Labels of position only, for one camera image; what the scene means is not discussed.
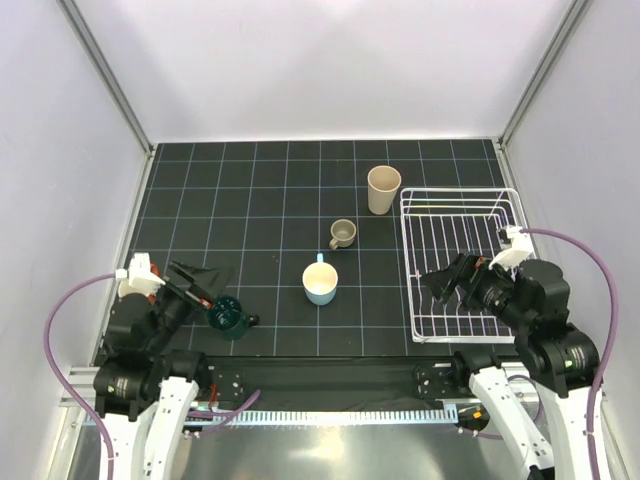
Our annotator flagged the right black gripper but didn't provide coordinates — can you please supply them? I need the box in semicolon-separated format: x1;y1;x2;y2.
421;247;532;329

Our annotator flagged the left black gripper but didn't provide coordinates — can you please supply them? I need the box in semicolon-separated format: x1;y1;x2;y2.
144;258;234;355

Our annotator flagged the dark green mug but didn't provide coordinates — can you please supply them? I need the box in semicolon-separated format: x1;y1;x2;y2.
206;295;260;341

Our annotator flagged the light blue mug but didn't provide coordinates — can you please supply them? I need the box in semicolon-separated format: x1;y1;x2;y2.
302;253;339;306

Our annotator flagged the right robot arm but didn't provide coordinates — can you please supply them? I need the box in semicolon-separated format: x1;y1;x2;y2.
421;253;611;479

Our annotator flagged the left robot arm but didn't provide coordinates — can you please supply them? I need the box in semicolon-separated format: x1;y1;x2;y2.
93;253;233;479

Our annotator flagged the tall beige cup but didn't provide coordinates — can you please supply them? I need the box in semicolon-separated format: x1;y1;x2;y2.
367;165;402;215

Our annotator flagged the small grey-beige mug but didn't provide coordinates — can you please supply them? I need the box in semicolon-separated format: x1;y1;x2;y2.
329;219;357;250

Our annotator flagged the black grid mat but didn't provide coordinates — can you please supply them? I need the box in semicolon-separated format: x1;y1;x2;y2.
127;139;506;357

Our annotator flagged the white wire dish rack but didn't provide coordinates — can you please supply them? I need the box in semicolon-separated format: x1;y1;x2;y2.
399;187;527;344

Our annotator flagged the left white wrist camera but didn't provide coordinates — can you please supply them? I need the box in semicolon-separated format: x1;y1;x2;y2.
115;252;166;298

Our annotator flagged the white slotted cable duct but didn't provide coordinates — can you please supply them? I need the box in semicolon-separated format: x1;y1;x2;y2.
82;407;461;429

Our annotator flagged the right aluminium frame post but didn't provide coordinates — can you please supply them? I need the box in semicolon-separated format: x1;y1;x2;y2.
498;0;592;151

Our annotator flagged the aluminium frame post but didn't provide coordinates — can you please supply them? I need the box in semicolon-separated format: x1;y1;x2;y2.
498;0;592;151
56;0;153;155

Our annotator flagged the left aluminium frame post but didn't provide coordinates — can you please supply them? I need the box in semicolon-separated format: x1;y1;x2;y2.
56;0;153;155

